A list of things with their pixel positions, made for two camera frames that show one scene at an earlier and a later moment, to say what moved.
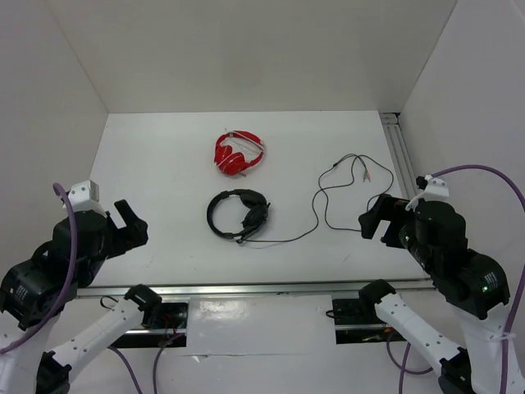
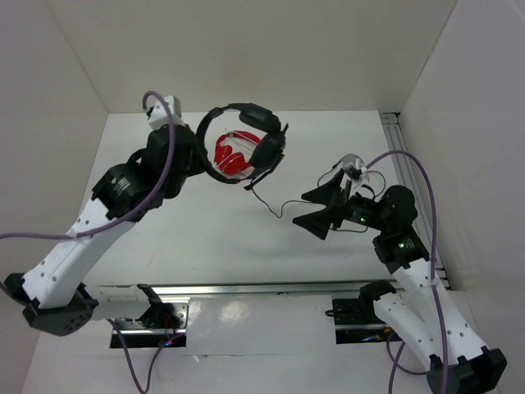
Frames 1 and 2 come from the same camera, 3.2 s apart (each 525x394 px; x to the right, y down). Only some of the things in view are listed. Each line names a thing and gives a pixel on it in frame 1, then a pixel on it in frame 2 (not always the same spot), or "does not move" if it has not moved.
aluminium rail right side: [399, 153] does not move
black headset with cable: [239, 214] → [267, 150]
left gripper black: [135, 231] → [199, 162]
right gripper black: [384, 207] → [329, 194]
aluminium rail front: [263, 288] does not move
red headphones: [235, 163] does not move
